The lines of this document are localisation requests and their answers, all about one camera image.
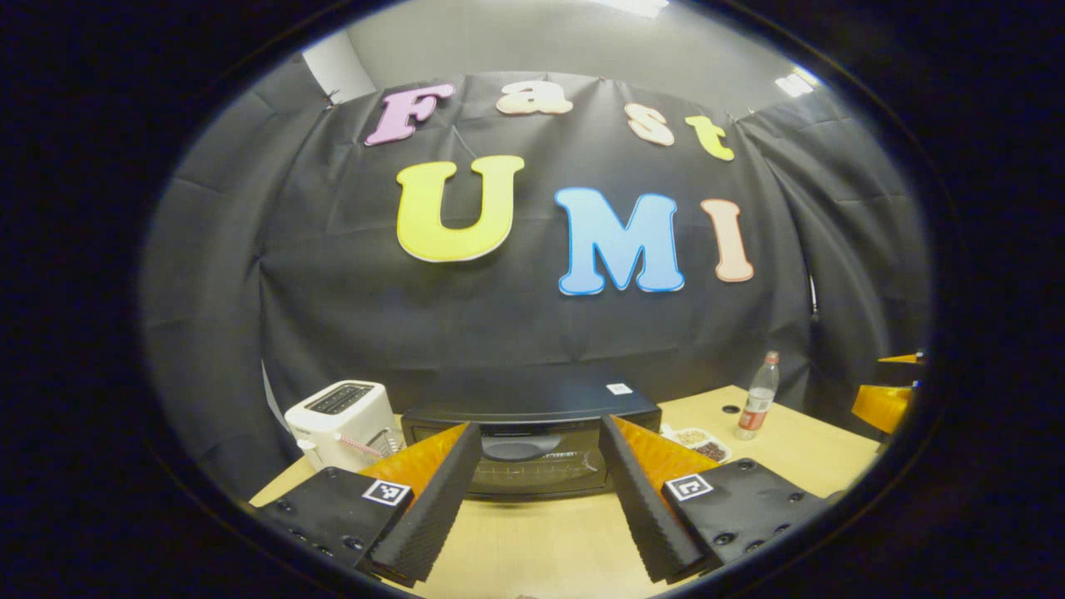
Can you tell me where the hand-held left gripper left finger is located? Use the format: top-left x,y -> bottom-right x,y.
252,422 -> 484,585

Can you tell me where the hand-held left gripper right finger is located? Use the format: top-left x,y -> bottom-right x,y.
599,413 -> 835,585

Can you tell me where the black electric oven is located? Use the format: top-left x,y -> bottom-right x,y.
401,384 -> 664,501

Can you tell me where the white divided bean dish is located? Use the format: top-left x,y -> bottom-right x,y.
661,424 -> 734,465

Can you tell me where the clear red label bottle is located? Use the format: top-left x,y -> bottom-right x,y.
735,350 -> 782,442

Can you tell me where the white toaster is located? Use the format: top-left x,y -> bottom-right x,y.
285,380 -> 405,473

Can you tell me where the small ceiling light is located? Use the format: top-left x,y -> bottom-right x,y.
774,67 -> 820,99

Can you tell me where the large ceiling light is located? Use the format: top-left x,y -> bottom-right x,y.
582,0 -> 671,19

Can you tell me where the red white striped string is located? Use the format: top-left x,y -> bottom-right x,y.
335,433 -> 390,460

